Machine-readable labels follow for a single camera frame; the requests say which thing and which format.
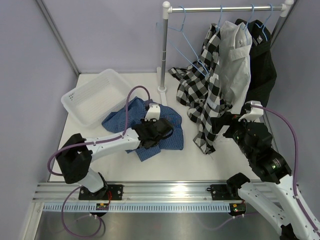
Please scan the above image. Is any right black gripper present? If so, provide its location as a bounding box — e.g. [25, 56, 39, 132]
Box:
[210, 110, 256, 159]

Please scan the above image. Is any blue plaid shirt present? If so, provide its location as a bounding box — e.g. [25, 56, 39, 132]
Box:
[101, 97, 184, 162]

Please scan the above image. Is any black white checked shirt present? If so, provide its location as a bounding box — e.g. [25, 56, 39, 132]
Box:
[168, 23, 231, 155]

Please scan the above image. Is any blue hanger of checked shirt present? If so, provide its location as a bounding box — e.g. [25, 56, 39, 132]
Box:
[216, 5, 223, 32]

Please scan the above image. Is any blue hanger of plaid shirt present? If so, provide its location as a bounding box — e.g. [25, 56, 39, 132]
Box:
[156, 5, 211, 77]

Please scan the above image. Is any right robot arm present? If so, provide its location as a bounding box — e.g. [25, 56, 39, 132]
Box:
[211, 112, 320, 240]

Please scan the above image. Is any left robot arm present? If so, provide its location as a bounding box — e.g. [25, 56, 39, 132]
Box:
[55, 118, 174, 200]

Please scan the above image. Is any blue hanger of black shirt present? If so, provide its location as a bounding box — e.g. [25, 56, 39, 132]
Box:
[255, 3, 274, 41]

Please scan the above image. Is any blue hanger of white shirt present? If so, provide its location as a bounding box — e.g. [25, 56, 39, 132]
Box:
[243, 4, 255, 45]

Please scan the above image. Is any white plastic basket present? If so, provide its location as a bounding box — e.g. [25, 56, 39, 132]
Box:
[61, 69, 133, 128]

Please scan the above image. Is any metal clothes rack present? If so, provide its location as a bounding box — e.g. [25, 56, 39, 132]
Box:
[156, 0, 297, 106]

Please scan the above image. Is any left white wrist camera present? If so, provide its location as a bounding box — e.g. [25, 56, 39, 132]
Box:
[144, 103, 161, 122]

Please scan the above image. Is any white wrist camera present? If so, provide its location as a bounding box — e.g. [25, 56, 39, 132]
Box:
[144, 103, 161, 122]
[238, 100, 264, 122]

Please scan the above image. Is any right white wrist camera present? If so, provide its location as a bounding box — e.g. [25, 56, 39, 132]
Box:
[238, 100, 264, 122]

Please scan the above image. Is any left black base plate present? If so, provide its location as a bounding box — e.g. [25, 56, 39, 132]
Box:
[78, 184, 124, 201]

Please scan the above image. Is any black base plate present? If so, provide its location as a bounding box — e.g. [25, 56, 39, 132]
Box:
[206, 184, 245, 202]
[78, 184, 124, 201]

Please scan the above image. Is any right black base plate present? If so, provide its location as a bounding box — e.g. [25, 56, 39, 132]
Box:
[206, 184, 245, 202]

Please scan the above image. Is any aluminium mounting rail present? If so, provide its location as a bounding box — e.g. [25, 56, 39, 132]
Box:
[31, 181, 305, 203]

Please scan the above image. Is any white slotted cable duct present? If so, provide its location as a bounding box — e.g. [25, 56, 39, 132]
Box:
[43, 202, 231, 213]

